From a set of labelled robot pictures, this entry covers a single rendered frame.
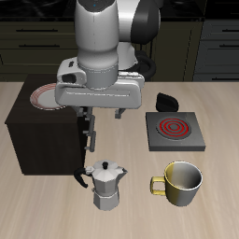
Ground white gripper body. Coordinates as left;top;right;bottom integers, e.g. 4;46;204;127
54;70;147;110

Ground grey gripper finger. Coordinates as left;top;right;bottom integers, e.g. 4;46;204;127
81;106;94;123
114;107;127;120

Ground dark grey stove plate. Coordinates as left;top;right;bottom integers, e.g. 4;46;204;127
145;111;206;152

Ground silver moka pot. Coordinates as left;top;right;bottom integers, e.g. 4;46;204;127
73;160;129;212

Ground round black knob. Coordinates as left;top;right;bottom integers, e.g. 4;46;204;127
155;91;180;113

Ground white plate with red rings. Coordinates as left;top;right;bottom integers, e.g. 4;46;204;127
30;82;68;112

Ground dark wooden cabinet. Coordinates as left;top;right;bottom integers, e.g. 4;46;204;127
4;74;97;176

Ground dark kitchen cupboards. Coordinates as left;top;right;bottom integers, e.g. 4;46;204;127
0;0;206;83

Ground yellow and white mug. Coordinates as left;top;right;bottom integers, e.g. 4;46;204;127
149;161;204;207

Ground grey kitchen drawers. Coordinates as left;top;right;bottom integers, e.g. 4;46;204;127
192;17;239;83

